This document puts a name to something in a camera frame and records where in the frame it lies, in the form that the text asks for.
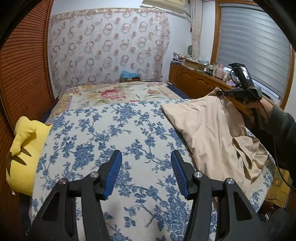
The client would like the beige printed t-shirt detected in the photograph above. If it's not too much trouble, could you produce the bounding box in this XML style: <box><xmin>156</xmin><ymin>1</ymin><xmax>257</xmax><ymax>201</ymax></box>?
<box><xmin>161</xmin><ymin>91</ymin><xmax>268</xmax><ymax>197</ymax></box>

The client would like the dark sleeved right forearm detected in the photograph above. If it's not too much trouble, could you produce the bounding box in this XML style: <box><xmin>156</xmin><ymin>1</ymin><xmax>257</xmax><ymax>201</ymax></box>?
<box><xmin>244</xmin><ymin>98</ymin><xmax>295</xmax><ymax>183</ymax></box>

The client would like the clutter on sideboard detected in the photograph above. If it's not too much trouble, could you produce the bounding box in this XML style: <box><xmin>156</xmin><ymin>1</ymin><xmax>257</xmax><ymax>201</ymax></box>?
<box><xmin>171</xmin><ymin>52</ymin><xmax>235</xmax><ymax>88</ymax></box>

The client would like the wooden sideboard cabinet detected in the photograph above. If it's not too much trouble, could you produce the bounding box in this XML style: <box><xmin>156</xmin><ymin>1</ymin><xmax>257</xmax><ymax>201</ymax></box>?
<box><xmin>168</xmin><ymin>63</ymin><xmax>285</xmax><ymax>130</ymax></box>

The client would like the grey window blind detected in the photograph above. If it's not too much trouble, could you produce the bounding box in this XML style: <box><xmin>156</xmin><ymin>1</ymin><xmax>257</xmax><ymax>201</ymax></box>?
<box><xmin>216</xmin><ymin>3</ymin><xmax>290</xmax><ymax>98</ymax></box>

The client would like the blue floral white blanket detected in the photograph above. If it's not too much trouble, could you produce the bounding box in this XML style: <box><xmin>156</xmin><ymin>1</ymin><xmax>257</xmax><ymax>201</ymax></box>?
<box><xmin>32</xmin><ymin>100</ymin><xmax>274</xmax><ymax>240</ymax></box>

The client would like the yellow plush pillow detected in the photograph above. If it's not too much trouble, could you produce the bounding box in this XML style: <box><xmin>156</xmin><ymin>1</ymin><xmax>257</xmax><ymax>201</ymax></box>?
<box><xmin>6</xmin><ymin>116</ymin><xmax>52</xmax><ymax>196</ymax></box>

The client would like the tied cream curtain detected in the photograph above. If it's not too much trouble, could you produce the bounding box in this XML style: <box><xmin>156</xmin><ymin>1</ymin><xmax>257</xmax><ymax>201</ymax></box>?
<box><xmin>190</xmin><ymin>0</ymin><xmax>203</xmax><ymax>59</ymax></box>

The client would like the blue item in box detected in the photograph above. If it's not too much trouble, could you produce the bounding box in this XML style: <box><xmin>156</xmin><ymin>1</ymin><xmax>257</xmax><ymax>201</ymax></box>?
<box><xmin>119</xmin><ymin>70</ymin><xmax>140</xmax><ymax>83</ymax></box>

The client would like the floral quilt bedspread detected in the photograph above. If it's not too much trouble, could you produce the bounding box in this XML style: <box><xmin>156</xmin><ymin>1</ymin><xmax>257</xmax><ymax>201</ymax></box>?
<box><xmin>45</xmin><ymin>81</ymin><xmax>187</xmax><ymax>125</ymax></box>

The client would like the wooden louvered wardrobe door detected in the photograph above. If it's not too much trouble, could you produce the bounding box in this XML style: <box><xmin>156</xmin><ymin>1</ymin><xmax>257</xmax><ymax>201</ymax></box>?
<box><xmin>1</xmin><ymin>1</ymin><xmax>54</xmax><ymax>237</ymax></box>

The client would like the circle patterned lace curtain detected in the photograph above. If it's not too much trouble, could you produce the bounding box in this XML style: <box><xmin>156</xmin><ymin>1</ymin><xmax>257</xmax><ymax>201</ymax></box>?
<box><xmin>48</xmin><ymin>8</ymin><xmax>171</xmax><ymax>95</ymax></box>

